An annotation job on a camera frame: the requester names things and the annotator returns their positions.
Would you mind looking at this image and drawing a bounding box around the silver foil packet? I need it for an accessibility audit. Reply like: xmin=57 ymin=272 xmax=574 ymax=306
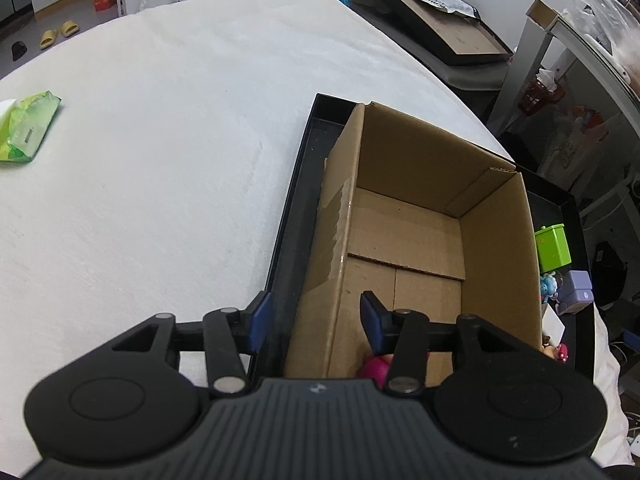
xmin=419 ymin=0 xmax=480 ymax=20

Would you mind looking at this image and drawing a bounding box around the green toy house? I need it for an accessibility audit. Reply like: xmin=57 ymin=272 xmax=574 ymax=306
xmin=535 ymin=223 xmax=572 ymax=273

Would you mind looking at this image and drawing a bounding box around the white charger plug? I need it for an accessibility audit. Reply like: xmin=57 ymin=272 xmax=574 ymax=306
xmin=541 ymin=304 xmax=565 ymax=347

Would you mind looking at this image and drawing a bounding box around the clear plastic bag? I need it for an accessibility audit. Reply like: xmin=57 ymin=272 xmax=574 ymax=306
xmin=568 ymin=0 xmax=639 ymax=93

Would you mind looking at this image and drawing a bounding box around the brown cardboard box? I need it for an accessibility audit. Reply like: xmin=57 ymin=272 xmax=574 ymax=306
xmin=284 ymin=103 xmax=541 ymax=378

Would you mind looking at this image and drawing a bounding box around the red plastic basket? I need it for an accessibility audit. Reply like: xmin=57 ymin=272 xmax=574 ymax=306
xmin=518 ymin=77 xmax=565 ymax=116

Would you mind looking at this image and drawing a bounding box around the green wet wipes pack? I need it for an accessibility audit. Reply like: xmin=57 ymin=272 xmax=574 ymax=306
xmin=0 ymin=91 xmax=62 ymax=164

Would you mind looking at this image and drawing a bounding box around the black picture frame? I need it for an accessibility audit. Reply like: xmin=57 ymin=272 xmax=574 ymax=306
xmin=380 ymin=0 xmax=512 ymax=66

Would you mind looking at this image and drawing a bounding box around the red blue crab figurine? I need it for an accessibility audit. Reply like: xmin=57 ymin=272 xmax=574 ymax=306
xmin=539 ymin=272 xmax=559 ymax=304

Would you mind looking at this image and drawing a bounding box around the black shallow tray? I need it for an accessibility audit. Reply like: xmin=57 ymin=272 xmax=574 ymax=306
xmin=252 ymin=93 xmax=590 ymax=377

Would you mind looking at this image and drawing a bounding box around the yellow slipper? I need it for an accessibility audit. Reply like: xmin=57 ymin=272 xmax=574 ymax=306
xmin=39 ymin=29 xmax=58 ymax=50
xmin=60 ymin=20 xmax=80 ymax=38

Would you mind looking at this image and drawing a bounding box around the grey curved desk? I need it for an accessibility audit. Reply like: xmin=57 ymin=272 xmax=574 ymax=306
xmin=487 ymin=0 xmax=639 ymax=138

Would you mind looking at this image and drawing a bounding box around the purple toy armchair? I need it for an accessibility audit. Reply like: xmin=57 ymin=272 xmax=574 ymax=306
xmin=558 ymin=270 xmax=593 ymax=315

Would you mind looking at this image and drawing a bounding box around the pink doll figurine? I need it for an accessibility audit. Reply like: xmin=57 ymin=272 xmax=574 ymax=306
xmin=357 ymin=354 xmax=420 ymax=394

